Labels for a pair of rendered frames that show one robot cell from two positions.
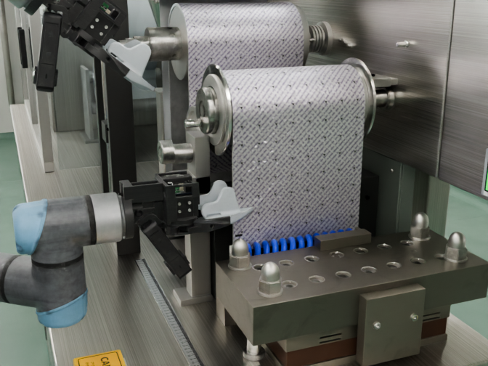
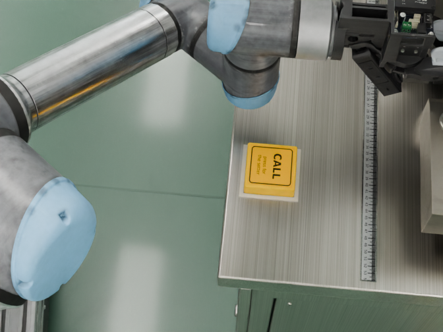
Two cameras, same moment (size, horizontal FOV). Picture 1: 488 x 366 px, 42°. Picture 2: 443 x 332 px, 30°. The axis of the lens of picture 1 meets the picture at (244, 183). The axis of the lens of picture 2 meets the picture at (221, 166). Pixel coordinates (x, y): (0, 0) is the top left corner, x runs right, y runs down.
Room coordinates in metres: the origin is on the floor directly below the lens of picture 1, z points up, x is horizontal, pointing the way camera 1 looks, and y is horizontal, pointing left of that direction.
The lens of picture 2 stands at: (0.30, 0.04, 1.95)
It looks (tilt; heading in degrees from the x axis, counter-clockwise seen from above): 64 degrees down; 26
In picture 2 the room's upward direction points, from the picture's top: straight up
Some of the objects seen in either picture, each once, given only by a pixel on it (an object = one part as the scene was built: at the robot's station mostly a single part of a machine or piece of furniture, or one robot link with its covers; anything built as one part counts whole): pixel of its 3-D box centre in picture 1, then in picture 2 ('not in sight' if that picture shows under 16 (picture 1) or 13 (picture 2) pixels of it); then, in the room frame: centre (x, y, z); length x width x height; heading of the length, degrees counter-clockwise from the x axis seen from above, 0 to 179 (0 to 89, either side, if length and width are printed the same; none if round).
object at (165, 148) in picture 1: (165, 152); not in sight; (1.03, 0.13, 1.18); 0.04 x 0.02 x 0.04; 21
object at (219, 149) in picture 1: (215, 110); not in sight; (1.02, 0.05, 1.25); 0.15 x 0.01 x 0.15; 21
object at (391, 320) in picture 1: (391, 325); not in sight; (0.83, -0.22, 0.96); 0.10 x 0.03 x 0.11; 111
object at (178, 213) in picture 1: (160, 206); (383, 31); (0.93, 0.13, 1.12); 0.12 x 0.08 x 0.09; 111
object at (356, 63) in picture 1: (352, 100); not in sight; (1.11, -0.19, 1.25); 0.15 x 0.01 x 0.15; 21
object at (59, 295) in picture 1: (51, 285); (242, 62); (0.87, 0.29, 1.01); 0.11 x 0.08 x 0.11; 73
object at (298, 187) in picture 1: (298, 193); not in sight; (1.01, -0.09, 1.11); 0.23 x 0.01 x 0.18; 111
